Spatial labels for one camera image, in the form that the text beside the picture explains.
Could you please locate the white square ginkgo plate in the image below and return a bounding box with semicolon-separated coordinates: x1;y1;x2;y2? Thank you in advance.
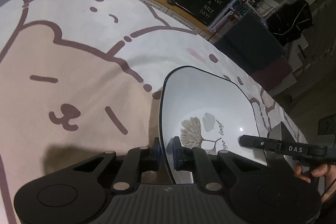
159;66;266;184

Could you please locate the steel rectangular tray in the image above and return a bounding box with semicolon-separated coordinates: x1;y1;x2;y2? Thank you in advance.
267;122;298;157

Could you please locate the person right hand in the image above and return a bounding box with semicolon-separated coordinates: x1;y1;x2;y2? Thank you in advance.
294;164;335;186

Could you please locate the maroon cushion chair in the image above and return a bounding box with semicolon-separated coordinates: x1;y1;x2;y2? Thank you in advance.
251;56;293;92

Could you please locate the cartoon bear tablecloth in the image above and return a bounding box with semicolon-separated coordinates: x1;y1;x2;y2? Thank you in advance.
1;0;305;223

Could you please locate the dark blue cushion chair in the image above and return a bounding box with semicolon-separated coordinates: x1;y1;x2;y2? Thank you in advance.
214;14;284;75

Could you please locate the black hanging jacket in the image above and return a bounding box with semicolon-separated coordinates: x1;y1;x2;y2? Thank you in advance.
266;0;313;46

